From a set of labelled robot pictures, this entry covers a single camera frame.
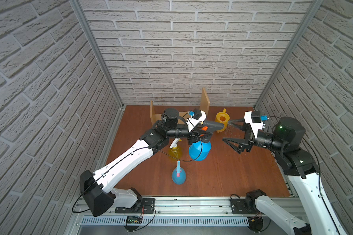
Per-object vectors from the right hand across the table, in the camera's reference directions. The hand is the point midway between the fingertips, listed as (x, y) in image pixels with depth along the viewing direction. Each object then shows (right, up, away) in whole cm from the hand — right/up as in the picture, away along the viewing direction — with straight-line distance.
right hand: (224, 132), depth 54 cm
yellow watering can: (+12, +6, +43) cm, 45 cm away
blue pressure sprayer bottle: (-8, -10, +10) cm, 16 cm away
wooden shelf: (-2, +14, +33) cm, 35 cm away
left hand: (-5, +2, +7) cm, 9 cm away
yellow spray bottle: (-20, -14, +29) cm, 38 cm away
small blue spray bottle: (-18, -21, +11) cm, 29 cm away
